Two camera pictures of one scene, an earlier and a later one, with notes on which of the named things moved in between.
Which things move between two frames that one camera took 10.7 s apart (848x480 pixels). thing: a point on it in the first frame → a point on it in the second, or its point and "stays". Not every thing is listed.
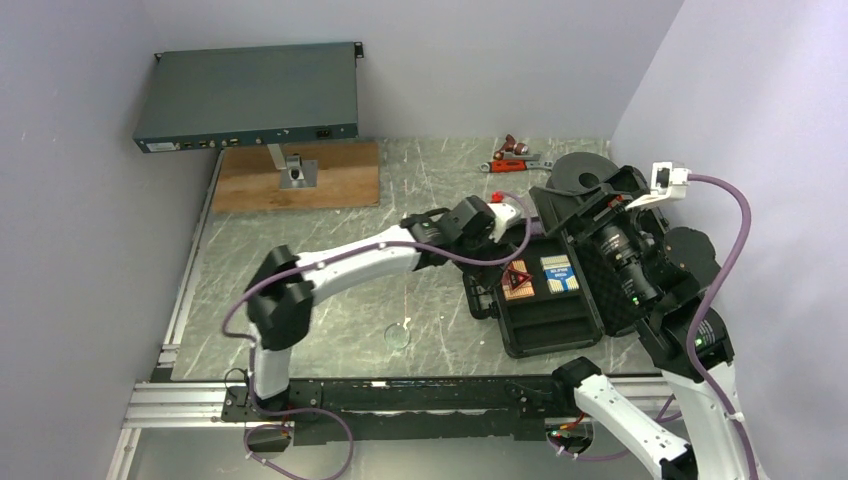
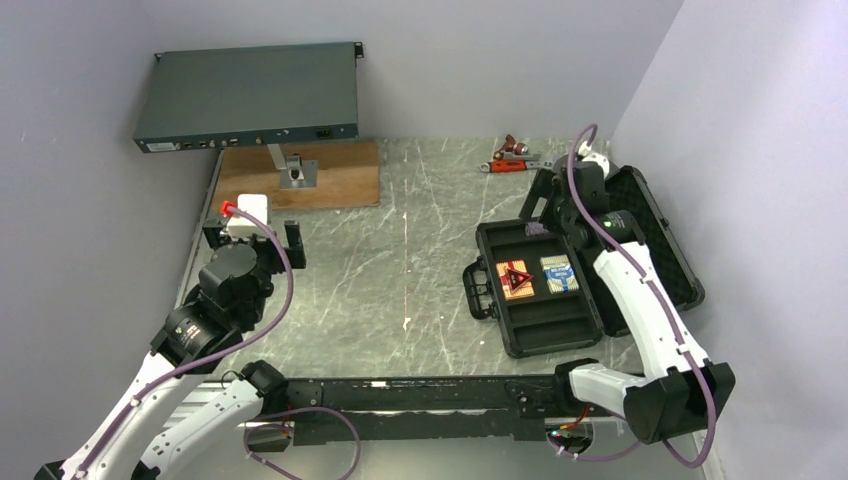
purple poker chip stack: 536,229 stays
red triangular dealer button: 517,278 stays
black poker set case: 542,299 stays
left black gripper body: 482,247 → 271,260
